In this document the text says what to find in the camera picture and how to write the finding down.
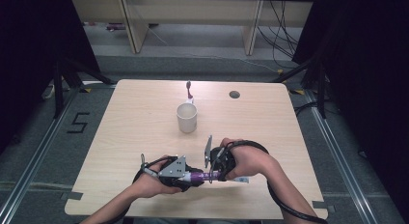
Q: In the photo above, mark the black metal stand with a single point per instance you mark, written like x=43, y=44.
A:
x=321, y=89
x=58, y=89

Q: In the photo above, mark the person's left hand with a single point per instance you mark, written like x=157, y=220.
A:
x=149, y=187

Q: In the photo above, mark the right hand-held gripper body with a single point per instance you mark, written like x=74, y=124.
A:
x=223, y=159

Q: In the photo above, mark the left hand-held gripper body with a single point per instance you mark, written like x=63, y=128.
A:
x=175, y=169

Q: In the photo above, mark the beige wooden desk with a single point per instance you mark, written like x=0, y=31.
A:
x=193, y=11

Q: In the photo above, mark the person's right hand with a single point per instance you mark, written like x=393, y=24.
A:
x=250, y=162

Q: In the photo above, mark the black curtain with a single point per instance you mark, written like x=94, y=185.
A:
x=366, y=72
x=35, y=56

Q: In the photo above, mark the yellow and black tape piece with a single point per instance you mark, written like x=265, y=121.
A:
x=297, y=92
x=86, y=89

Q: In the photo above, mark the metal floor rail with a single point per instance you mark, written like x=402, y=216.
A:
x=38, y=150
x=340, y=162

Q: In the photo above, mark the purple and white toothpaste tube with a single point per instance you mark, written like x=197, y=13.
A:
x=201, y=176

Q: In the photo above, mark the white cup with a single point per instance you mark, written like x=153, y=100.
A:
x=187, y=119

